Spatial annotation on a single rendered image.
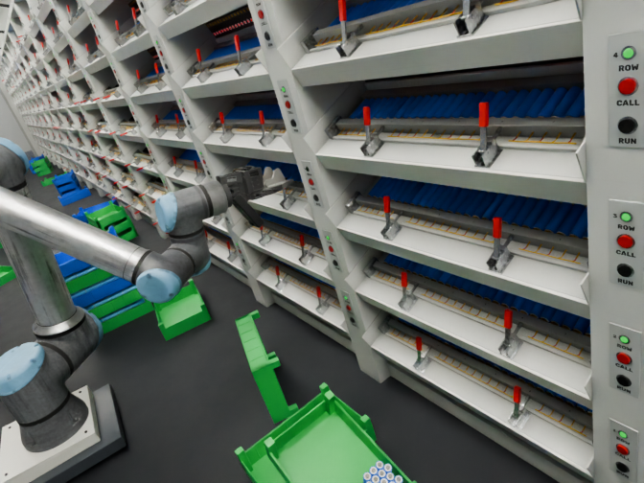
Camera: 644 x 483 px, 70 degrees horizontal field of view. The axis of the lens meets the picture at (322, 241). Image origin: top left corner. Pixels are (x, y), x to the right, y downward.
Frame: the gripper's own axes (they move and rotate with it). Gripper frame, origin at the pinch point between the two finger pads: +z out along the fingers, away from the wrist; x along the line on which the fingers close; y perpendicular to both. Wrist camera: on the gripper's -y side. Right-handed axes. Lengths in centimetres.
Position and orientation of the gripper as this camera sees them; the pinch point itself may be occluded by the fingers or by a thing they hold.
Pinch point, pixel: (287, 182)
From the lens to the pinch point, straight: 133.9
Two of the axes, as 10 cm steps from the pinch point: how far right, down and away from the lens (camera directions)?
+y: -1.6, -9.2, -3.6
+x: -5.8, -2.1, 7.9
